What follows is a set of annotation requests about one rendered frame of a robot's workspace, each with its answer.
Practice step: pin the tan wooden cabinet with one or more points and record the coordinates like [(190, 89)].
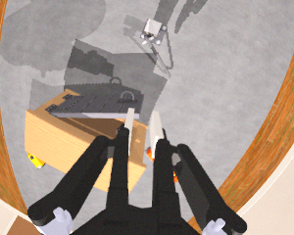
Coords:
[(60, 145)]

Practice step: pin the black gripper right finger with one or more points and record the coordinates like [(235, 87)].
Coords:
[(212, 214)]

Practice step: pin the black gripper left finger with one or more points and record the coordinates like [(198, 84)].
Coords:
[(54, 213)]

